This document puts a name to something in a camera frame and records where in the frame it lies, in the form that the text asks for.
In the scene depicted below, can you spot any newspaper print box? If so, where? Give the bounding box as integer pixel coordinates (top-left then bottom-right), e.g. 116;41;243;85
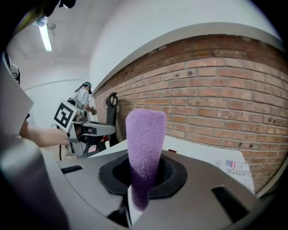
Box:
216;157;256;195

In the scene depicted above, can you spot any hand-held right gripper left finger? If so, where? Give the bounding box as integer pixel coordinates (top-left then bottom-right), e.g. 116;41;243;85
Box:
42;150;132;230

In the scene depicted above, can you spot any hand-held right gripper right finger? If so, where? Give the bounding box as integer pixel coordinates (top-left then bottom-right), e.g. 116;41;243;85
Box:
132;150;270;230

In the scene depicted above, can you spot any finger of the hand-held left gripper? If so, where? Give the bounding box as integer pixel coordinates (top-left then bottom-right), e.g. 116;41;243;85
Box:
84;122;117;137

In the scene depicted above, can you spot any person's left forearm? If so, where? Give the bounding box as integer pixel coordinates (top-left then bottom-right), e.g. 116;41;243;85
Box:
19;125;70;148

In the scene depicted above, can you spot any person's light shirt sleeve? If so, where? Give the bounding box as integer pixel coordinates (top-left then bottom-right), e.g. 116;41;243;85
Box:
0;53;34;137

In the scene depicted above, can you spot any purple cloth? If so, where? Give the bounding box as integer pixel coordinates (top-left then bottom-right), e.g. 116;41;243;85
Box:
125;108;167;212

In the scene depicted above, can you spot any black office chair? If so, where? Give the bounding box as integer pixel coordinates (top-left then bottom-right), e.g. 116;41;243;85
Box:
105;91;121;148

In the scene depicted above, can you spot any long ceiling light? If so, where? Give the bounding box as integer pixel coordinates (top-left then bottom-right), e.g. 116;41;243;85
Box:
38;23;53;53

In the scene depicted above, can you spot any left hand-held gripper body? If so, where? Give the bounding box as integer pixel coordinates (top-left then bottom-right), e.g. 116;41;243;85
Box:
50;101;108;159

